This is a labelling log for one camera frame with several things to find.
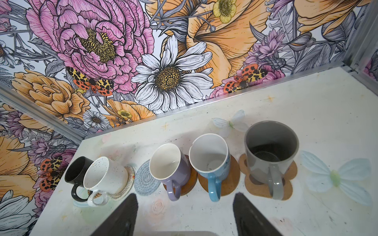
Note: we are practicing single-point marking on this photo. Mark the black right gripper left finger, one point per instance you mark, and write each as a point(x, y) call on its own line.
point(121, 221)

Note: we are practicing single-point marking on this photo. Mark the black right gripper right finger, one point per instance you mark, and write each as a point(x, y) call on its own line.
point(249, 220)

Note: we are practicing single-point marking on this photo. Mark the cork paw print coaster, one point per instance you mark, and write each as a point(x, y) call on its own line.
point(260, 189)

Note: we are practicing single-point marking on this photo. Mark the plain brown wooden coaster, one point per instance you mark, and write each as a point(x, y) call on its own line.
point(231, 180)

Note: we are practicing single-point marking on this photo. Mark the grey-blue braided rope coaster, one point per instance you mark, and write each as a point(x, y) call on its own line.
point(145, 184)

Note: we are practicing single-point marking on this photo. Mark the black mug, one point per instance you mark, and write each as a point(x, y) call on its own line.
point(75, 175)

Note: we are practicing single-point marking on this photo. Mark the scratched dark brown wooden coaster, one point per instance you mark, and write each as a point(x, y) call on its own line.
point(190, 184)

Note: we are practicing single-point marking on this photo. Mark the white mug purple handle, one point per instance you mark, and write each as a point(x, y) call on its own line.
point(170, 166)

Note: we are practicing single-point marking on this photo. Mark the grey mug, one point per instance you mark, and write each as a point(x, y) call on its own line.
point(270, 149)

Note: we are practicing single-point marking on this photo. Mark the white mug blue handle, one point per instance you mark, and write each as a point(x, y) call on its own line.
point(207, 144)

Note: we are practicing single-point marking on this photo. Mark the aluminium corner post left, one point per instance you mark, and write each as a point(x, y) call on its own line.
point(17, 101)

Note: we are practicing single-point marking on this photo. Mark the aluminium corner post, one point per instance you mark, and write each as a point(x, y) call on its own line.
point(17, 101)
point(361, 36)

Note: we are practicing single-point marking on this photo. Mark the aluminium corner post right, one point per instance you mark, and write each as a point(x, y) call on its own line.
point(361, 36)

